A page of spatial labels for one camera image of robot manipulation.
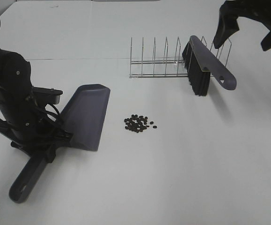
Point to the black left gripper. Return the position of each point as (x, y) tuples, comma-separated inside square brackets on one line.
[(27, 124)]

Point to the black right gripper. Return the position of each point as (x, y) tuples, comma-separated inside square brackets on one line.
[(257, 10)]

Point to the grey plastic dustpan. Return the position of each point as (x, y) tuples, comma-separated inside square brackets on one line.
[(83, 116)]

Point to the grey hand brush black bristles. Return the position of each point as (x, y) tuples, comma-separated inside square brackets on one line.
[(201, 64)]

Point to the pile of coffee beans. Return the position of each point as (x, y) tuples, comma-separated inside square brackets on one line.
[(138, 123)]

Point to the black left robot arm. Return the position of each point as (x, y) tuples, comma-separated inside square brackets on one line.
[(15, 73)]

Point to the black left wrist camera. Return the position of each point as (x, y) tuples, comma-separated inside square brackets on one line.
[(44, 96)]

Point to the metal wire rack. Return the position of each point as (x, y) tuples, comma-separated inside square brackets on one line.
[(163, 66)]

